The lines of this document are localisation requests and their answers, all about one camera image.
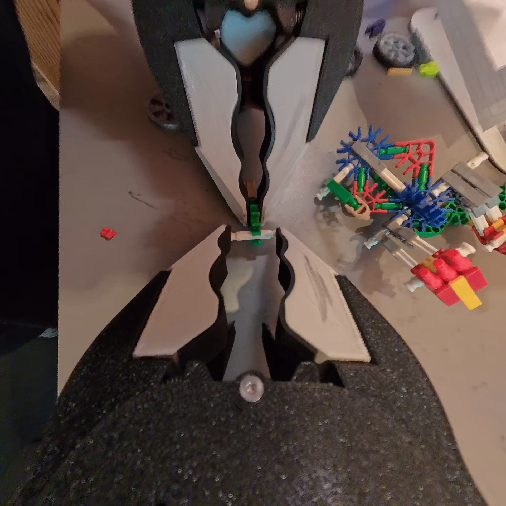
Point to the brown wooden box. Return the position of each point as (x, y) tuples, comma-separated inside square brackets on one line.
[(39, 47)]

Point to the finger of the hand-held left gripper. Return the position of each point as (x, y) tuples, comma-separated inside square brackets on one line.
[(296, 95), (209, 95)]

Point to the colourful toy construction model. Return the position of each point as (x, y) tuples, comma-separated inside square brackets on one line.
[(411, 198)]

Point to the small purple rod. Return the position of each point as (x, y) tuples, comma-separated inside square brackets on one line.
[(375, 28)]

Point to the small lime plastic piece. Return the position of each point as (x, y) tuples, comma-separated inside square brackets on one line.
[(429, 69)]

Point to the green fan-shaped connector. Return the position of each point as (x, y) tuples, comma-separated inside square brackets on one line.
[(254, 215)]

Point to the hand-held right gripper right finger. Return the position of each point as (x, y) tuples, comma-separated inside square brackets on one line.
[(324, 312)]

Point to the grey toy wheel hub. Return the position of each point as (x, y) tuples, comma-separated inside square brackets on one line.
[(162, 112)]

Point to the short yellow rod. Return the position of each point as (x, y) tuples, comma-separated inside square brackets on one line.
[(399, 72)]

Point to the short white rod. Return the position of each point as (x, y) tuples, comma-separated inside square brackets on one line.
[(239, 235)]

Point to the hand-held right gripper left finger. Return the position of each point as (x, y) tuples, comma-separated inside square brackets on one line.
[(178, 312)]

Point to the person's leg in jeans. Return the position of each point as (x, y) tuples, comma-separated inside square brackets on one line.
[(49, 333)]

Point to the tiny red plastic piece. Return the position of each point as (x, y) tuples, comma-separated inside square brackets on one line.
[(108, 233)]

